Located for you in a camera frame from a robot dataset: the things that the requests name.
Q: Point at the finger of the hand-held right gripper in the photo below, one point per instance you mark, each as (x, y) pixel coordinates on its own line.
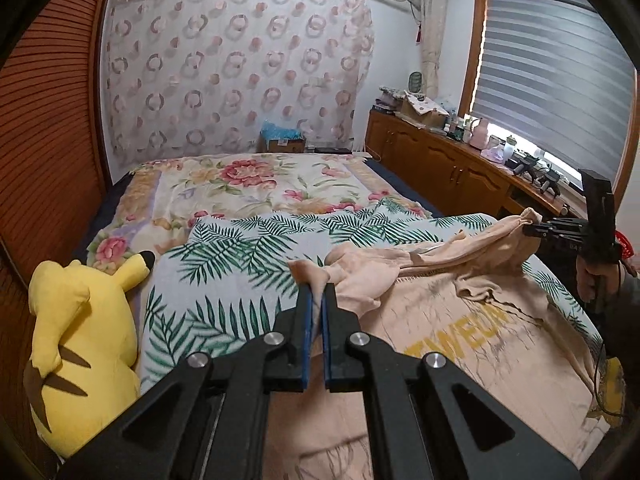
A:
(557, 232)

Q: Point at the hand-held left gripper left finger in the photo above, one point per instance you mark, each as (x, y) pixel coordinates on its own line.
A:
(308, 330)

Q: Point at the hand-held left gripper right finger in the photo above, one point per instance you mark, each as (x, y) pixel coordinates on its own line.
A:
(327, 330)

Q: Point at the beige sweatshirt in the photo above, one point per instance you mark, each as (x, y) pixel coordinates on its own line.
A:
(450, 310)

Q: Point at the person's right hand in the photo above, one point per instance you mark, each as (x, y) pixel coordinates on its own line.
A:
(585, 280)

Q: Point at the black devices on cabinet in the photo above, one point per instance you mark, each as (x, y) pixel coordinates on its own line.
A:
(535, 170)

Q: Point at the leaf print blanket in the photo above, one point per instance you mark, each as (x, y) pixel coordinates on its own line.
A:
(225, 270)

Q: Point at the pink thermos jug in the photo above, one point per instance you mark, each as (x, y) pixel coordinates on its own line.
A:
(480, 135)

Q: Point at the wooden cabinet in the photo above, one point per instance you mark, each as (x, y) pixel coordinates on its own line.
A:
(430, 160)

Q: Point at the grey window blind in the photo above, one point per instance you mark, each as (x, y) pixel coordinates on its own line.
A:
(555, 70)

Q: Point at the yellow patterned cloth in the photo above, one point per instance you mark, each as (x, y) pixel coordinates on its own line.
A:
(612, 385)

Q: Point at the floral bed blanket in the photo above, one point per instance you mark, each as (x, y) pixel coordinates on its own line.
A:
(240, 180)

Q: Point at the open cardboard box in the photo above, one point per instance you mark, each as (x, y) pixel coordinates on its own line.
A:
(422, 112)

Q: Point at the cardboard box with blue bag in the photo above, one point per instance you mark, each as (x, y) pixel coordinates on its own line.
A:
(281, 140)

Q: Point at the small desk fan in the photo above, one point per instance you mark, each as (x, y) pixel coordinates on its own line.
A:
(416, 82)

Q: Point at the yellow plush toy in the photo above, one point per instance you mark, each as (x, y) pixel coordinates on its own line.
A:
(80, 350)

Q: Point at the beige wrapped pipe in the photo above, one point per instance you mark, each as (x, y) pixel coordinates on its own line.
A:
(432, 35)

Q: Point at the red hanging ornament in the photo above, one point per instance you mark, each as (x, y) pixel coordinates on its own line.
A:
(420, 35)

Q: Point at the circle pattern curtain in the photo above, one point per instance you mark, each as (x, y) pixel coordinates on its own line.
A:
(230, 70)

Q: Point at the wooden slatted door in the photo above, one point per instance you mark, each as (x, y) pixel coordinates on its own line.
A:
(50, 135)

